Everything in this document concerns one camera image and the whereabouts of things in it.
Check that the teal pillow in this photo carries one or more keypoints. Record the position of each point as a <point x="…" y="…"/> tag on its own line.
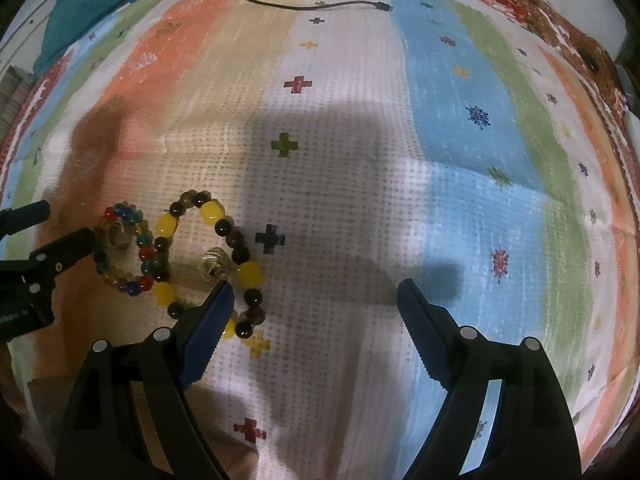
<point x="95" y="5"/>

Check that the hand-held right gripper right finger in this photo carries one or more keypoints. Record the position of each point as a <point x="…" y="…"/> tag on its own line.
<point x="425" y="330"/>

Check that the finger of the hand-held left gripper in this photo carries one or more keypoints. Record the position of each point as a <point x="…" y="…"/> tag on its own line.
<point x="25" y="214"/>
<point x="67" y="247"/>

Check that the small dark round object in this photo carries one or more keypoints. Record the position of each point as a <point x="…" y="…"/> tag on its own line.
<point x="592" y="63"/>

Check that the striped patterned blanket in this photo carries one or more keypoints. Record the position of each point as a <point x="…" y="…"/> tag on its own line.
<point x="350" y="160"/>

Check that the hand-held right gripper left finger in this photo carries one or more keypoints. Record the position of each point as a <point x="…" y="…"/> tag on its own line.
<point x="207" y="332"/>

